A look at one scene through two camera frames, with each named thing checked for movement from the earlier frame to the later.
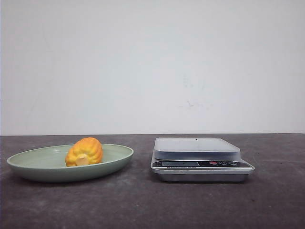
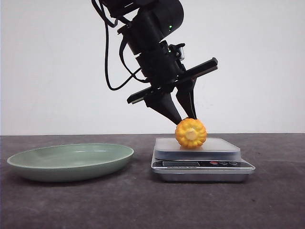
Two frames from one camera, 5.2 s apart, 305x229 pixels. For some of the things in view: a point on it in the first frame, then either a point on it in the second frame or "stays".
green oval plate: x=85 y=159 stays
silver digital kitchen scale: x=198 y=160 stays
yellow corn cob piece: x=85 y=151 -> x=190 y=133
